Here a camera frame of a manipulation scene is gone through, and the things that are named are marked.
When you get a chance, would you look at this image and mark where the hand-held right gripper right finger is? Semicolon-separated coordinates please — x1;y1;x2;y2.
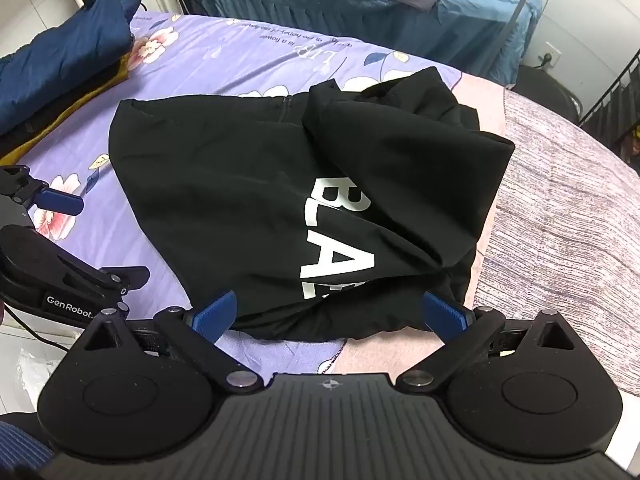
397;291;578;392

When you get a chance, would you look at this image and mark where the mustard yellow cloth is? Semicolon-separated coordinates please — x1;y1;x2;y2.
0;52;133;166

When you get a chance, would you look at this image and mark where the white wall socket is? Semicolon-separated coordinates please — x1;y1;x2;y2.
537;42;563;68

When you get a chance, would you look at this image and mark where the black metal railing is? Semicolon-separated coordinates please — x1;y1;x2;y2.
580;52;640;161

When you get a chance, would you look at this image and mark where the black jacket with white print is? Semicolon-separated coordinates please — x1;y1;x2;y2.
107;66;516;343

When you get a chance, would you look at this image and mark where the grey striped blanket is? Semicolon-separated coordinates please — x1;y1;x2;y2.
330;72;640;391

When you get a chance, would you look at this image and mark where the white plastic bag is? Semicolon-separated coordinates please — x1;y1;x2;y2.
15;350;56;401

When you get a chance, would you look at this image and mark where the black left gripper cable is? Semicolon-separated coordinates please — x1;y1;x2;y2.
4;304;76;352

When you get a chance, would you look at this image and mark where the blue ribbed cloth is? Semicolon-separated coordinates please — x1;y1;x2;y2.
0;420;53;468

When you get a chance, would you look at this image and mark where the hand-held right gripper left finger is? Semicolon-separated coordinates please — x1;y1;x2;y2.
80;291;262;392

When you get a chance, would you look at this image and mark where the blue bed sheet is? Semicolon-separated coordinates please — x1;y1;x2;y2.
190;0;543;86

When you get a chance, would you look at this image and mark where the black chair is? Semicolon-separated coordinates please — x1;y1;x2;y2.
517;65;581;121

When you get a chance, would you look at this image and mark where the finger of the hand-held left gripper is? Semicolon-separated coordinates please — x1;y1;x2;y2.
0;164;85;217
56;255;151;313

